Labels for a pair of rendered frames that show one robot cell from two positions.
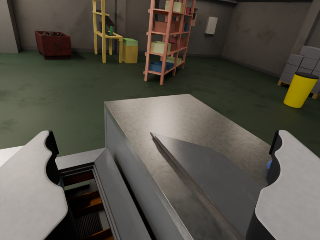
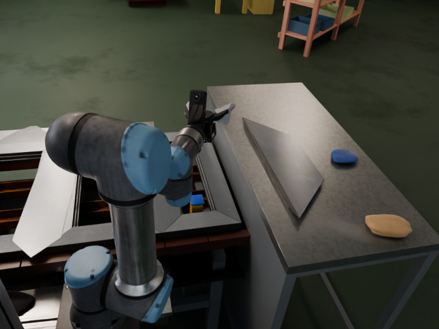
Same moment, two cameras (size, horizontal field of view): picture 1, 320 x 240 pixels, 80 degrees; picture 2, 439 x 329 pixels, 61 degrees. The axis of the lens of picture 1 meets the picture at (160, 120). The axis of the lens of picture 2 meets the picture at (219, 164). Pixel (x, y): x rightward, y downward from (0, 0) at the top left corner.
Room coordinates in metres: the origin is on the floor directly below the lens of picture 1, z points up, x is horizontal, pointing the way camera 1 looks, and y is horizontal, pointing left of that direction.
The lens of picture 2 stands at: (-0.92, -0.34, 2.03)
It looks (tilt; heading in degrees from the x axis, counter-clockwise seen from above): 37 degrees down; 16
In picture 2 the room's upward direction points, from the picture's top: 5 degrees clockwise
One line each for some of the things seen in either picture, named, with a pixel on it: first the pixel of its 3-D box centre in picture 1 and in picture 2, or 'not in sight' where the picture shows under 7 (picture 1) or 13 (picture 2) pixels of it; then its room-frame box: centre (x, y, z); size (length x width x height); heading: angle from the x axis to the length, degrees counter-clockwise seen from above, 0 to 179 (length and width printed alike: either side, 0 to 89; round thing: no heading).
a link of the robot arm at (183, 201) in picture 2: not in sight; (173, 184); (-0.19, 0.00, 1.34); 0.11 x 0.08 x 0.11; 92
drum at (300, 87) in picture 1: (299, 90); not in sight; (4.49, -3.12, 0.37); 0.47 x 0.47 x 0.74
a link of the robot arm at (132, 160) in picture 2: not in sight; (133, 234); (-0.45, -0.03, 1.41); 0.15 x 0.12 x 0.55; 92
